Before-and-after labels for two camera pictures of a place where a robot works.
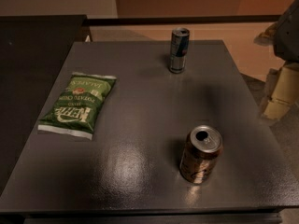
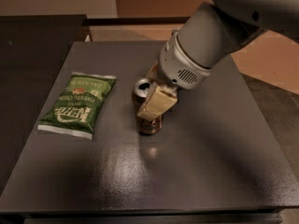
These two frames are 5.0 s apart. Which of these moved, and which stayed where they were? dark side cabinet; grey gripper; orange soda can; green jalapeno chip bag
Moved: orange soda can; grey gripper
Stayed: dark side cabinet; green jalapeno chip bag
